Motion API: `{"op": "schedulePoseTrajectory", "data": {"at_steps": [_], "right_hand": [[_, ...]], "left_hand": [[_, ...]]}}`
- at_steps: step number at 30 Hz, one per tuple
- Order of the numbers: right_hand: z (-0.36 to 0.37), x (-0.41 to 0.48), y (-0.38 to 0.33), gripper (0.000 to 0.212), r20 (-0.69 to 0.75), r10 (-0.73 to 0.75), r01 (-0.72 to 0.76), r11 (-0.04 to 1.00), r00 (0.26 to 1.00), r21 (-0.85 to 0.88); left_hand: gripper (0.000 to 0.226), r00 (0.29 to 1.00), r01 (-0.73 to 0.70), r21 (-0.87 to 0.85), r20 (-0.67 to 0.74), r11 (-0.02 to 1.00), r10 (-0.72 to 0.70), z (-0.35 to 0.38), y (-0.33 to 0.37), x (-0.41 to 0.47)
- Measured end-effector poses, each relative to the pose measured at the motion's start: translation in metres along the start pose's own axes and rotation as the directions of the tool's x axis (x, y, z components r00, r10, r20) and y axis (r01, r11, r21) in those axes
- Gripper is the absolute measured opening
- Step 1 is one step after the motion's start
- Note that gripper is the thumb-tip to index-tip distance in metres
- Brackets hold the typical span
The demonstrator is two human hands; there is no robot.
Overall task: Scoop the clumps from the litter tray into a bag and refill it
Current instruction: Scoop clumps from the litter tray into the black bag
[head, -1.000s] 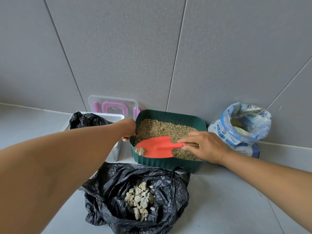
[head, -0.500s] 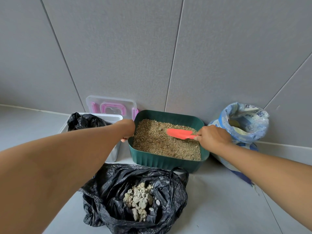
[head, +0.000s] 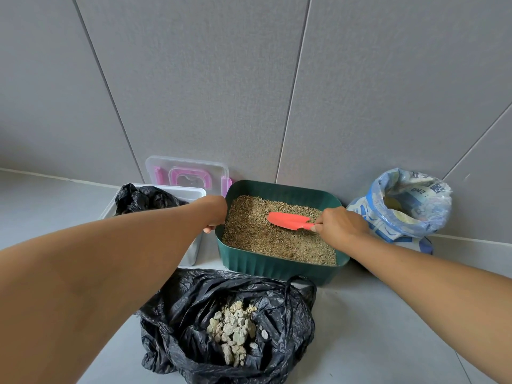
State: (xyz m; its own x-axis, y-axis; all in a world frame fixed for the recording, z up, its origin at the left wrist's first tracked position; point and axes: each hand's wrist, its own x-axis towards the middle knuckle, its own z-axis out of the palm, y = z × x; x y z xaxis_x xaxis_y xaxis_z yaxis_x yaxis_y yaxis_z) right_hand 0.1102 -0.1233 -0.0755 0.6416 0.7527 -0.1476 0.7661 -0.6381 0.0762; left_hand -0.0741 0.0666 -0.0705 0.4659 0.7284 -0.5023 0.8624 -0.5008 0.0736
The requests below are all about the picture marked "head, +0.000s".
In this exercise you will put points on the person's right hand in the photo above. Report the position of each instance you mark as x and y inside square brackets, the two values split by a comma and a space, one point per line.
[342, 231]

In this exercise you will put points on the person's left hand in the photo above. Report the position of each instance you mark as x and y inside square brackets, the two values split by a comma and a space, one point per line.
[214, 211]

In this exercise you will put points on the person's left fingers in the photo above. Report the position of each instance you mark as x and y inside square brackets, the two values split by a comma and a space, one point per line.
[209, 229]

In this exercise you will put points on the person's right fingers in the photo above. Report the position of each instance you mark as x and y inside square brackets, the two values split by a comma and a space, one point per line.
[319, 225]

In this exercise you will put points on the red plastic litter scoop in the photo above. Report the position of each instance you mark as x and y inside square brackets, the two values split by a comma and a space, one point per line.
[290, 221]

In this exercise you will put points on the green plastic litter tray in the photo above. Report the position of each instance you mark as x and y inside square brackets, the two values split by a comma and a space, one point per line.
[280, 255]

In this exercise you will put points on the person's left forearm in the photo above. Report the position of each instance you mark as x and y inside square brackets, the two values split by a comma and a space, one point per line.
[92, 275]

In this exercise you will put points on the person's right forearm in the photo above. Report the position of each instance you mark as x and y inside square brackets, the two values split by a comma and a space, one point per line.
[432, 291]

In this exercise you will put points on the clear plastic storage box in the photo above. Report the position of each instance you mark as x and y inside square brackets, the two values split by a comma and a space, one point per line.
[192, 243]

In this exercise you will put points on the brown granular cat litter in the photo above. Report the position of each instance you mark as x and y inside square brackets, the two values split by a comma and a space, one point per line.
[260, 231]

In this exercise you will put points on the clear lid with pink clips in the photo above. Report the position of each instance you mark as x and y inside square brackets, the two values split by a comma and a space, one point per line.
[188, 175]

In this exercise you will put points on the crumpled black plastic bag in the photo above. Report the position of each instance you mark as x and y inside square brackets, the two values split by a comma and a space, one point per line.
[144, 199]

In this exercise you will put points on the blue and white litter bag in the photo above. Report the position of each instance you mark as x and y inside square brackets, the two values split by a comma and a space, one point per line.
[404, 211]

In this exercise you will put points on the pile of pale litter clumps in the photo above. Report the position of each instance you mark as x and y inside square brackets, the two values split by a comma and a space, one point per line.
[234, 331]

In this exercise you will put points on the black plastic garbage bag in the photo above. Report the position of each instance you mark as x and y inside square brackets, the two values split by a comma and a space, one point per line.
[280, 327]

